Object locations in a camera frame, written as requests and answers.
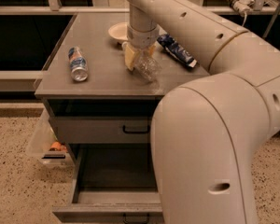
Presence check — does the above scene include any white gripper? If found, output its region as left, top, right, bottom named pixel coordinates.
left=123, top=25, right=160, bottom=71

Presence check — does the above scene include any clear plastic water bottle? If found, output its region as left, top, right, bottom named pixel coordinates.
left=133, top=48, right=161, bottom=82

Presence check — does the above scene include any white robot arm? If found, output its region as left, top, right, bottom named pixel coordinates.
left=127, top=0, right=280, bottom=224

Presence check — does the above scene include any grey drawer cabinet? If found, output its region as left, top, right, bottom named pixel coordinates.
left=34, top=12, right=211, bottom=161

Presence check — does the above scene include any grey middle drawer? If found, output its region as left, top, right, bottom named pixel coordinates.
left=49, top=117, right=151, bottom=144

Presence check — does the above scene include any grey open bottom drawer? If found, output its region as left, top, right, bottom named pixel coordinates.
left=53, top=144, right=164, bottom=224

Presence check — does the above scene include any white paper bowl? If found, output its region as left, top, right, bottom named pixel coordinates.
left=108, top=22, right=128, bottom=44

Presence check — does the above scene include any blue chip bag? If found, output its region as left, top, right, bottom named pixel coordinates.
left=157, top=34, right=197, bottom=68

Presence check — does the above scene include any white power strip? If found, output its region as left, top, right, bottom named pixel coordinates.
left=227, top=0, right=253, bottom=16

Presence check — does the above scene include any orange fruit in bin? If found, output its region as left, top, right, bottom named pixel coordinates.
left=49, top=142, right=67, bottom=152

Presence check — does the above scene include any clear plastic storage bin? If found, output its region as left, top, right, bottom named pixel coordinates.
left=26, top=109, right=73, bottom=167

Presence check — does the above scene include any grey metal support rod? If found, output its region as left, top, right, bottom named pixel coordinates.
left=262, top=0, right=280, bottom=39

